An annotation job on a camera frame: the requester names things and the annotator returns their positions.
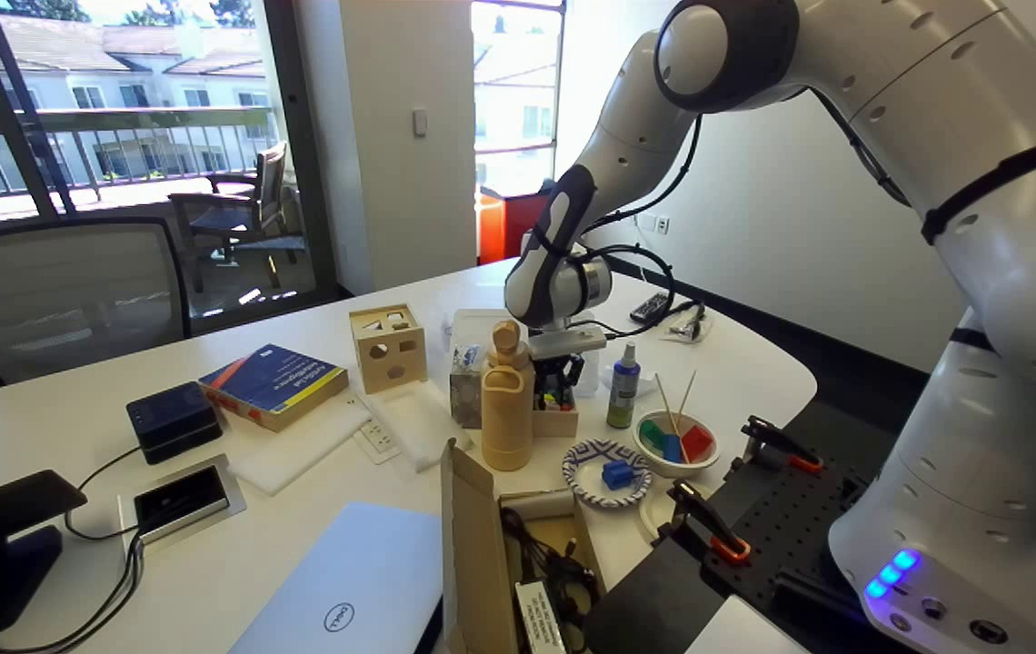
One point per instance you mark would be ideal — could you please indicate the silver Dell laptop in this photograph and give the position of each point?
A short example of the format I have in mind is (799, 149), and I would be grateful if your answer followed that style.
(346, 584)

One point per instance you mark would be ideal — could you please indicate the colourful bowl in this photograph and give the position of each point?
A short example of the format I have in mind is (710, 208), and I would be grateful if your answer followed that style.
(675, 470)

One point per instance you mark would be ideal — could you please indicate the open cardboard box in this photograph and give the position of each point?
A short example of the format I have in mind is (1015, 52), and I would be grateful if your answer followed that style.
(475, 545)

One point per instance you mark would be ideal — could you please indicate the wooden shape sorter cube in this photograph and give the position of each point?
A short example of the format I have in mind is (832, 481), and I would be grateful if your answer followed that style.
(391, 349)

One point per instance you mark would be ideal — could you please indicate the balcony railing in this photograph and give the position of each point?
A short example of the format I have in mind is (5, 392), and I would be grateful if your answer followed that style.
(117, 132)

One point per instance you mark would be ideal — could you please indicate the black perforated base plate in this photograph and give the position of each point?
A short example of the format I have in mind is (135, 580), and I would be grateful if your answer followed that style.
(792, 522)

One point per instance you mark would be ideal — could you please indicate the light grey wrist camera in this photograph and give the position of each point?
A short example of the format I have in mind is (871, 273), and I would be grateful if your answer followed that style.
(576, 344)

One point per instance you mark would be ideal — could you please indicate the red block in bowl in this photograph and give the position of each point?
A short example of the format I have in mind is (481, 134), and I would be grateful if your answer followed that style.
(696, 445)

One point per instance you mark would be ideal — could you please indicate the grey mesh office chair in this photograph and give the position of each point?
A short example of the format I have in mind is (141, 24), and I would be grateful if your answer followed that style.
(55, 303)

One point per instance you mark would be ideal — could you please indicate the blue block in bowl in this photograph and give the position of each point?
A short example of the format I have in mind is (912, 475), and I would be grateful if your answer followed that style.
(671, 448)

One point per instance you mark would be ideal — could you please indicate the orange red seat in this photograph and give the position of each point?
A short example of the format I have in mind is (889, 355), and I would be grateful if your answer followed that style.
(509, 224)

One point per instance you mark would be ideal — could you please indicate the blue block on plate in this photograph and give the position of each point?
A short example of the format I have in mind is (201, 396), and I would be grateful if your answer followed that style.
(618, 478)

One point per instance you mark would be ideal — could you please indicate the wooden stick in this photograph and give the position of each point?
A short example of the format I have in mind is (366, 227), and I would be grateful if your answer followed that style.
(689, 392)
(667, 396)

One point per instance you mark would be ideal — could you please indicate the small bottle with blue cap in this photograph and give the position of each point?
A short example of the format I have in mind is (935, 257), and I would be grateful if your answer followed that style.
(622, 392)

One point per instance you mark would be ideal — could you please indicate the black clamp orange tips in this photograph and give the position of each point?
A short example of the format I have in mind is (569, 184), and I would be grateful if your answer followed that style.
(710, 522)
(784, 445)

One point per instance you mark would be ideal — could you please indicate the dark outdoor chair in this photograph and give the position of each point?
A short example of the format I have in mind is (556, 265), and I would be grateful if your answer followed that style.
(238, 230)

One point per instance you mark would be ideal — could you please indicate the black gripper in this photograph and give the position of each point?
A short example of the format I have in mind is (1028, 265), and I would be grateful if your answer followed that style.
(555, 369)

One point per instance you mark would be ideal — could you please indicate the black phone on pad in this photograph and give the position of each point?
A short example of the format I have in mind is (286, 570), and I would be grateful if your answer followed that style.
(178, 494)

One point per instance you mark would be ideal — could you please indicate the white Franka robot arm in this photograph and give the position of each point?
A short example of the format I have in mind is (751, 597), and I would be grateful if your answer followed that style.
(1002, 240)

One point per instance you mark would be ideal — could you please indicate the grey holder with items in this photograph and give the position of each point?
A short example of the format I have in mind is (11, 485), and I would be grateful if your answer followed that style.
(467, 392)

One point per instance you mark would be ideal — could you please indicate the tan water bottle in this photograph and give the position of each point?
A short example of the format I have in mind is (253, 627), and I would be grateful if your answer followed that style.
(506, 418)

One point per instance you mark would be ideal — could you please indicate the white light switch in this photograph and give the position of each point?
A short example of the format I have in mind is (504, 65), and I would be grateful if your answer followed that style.
(418, 122)

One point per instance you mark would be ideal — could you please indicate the small wooden block box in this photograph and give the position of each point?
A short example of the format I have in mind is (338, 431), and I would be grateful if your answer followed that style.
(555, 422)

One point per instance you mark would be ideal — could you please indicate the blue white patterned plate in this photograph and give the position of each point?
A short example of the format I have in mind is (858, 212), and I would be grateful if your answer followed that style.
(583, 478)

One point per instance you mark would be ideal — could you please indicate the small black box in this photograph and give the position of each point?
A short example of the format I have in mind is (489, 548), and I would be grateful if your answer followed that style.
(173, 422)

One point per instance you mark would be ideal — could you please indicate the colourful book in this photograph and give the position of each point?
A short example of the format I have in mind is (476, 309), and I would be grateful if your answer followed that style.
(276, 385)

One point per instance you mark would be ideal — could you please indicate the white flat foam sheet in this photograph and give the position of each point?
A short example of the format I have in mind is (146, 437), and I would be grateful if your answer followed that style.
(413, 422)
(300, 448)

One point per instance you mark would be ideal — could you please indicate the green block in bowl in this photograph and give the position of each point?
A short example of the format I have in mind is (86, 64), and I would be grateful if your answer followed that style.
(653, 437)

